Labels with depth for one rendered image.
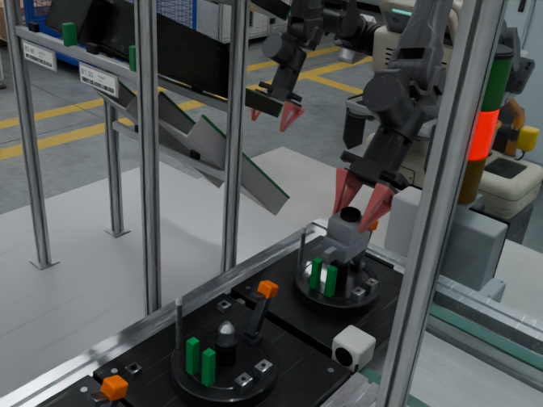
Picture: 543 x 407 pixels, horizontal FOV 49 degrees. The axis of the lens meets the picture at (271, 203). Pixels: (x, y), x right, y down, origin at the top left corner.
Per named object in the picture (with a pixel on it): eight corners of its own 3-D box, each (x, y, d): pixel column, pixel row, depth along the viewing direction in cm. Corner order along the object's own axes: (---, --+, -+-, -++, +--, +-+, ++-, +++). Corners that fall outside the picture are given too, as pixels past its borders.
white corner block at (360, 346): (347, 344, 87) (350, 322, 85) (372, 359, 85) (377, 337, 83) (328, 359, 84) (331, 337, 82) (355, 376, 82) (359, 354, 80)
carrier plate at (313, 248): (319, 243, 111) (320, 233, 110) (435, 300, 98) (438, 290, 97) (229, 298, 95) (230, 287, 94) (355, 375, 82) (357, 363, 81)
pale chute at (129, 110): (184, 165, 128) (196, 148, 129) (219, 188, 120) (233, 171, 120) (90, 88, 107) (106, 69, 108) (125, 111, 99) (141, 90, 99)
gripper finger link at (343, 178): (353, 227, 85) (384, 169, 86) (313, 207, 89) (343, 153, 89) (368, 238, 91) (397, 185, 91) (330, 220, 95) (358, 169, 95)
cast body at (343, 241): (344, 236, 95) (351, 198, 92) (368, 247, 93) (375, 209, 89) (313, 257, 90) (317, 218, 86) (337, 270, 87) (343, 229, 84)
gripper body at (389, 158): (395, 184, 84) (419, 139, 85) (336, 160, 90) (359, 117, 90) (407, 198, 90) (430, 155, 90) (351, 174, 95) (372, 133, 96)
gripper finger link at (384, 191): (364, 232, 84) (395, 174, 85) (324, 213, 88) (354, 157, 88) (379, 244, 90) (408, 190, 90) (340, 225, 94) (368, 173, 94)
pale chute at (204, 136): (234, 188, 120) (247, 171, 121) (275, 216, 112) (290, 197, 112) (144, 111, 99) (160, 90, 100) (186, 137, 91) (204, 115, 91)
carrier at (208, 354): (223, 302, 94) (225, 234, 88) (349, 381, 81) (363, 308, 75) (91, 383, 77) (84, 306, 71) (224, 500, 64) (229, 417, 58)
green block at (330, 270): (327, 291, 92) (331, 264, 89) (334, 295, 91) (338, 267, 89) (323, 295, 91) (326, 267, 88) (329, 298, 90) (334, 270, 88)
